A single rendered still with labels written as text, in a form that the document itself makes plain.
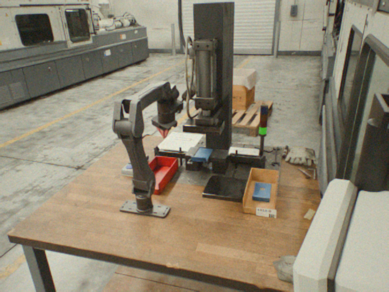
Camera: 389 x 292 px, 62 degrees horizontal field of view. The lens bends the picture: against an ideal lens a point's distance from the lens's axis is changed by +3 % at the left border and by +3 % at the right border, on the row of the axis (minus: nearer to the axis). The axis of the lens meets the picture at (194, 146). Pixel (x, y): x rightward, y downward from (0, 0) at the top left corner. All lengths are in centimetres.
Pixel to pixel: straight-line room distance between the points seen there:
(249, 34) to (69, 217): 975
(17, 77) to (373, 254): 640
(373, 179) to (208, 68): 106
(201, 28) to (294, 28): 918
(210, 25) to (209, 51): 12
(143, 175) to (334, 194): 90
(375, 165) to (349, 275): 14
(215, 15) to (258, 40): 926
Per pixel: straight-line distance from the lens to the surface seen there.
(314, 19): 1053
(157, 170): 158
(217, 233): 118
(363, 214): 38
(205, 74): 138
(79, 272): 246
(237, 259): 109
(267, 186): 143
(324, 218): 35
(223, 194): 134
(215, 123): 144
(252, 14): 1063
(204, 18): 144
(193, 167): 155
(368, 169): 40
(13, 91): 648
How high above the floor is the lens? 166
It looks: 25 degrees down
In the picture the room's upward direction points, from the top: 2 degrees counter-clockwise
